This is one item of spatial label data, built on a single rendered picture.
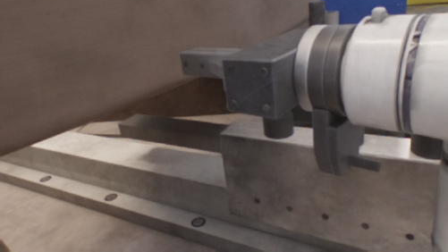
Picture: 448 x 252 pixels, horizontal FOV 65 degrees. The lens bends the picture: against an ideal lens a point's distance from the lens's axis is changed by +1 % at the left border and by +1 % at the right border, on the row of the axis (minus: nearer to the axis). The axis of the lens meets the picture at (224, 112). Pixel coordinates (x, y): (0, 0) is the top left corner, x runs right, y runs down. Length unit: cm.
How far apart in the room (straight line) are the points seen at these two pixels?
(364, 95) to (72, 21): 32
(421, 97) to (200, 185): 83
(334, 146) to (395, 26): 10
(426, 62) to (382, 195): 48
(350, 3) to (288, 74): 465
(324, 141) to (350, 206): 44
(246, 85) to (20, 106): 25
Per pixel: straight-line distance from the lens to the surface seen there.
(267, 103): 27
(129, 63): 48
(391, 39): 26
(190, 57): 39
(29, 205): 148
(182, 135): 102
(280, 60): 27
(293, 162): 72
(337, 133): 30
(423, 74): 25
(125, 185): 122
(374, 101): 26
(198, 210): 106
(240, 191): 82
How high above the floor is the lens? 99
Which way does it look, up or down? 21 degrees down
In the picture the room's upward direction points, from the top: 7 degrees counter-clockwise
